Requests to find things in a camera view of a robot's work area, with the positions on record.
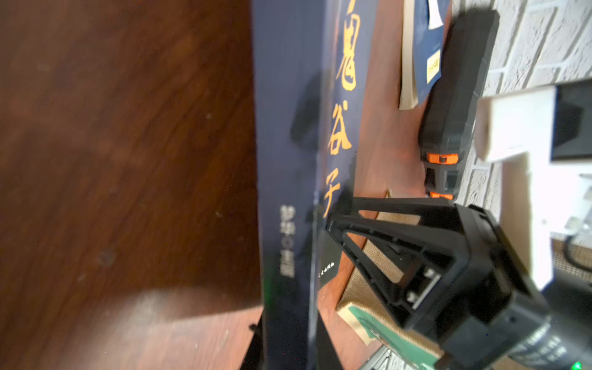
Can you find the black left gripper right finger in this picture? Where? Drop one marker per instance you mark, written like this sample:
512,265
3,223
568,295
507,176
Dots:
326,355

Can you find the dark portrait book gold title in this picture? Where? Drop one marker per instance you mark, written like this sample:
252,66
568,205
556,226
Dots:
311,62

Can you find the black plastic tool case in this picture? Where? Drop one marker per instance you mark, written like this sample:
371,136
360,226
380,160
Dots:
447,126

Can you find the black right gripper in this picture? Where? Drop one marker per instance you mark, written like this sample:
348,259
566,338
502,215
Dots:
452,277

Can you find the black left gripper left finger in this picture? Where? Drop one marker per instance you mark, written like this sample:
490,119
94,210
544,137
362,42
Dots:
255,357

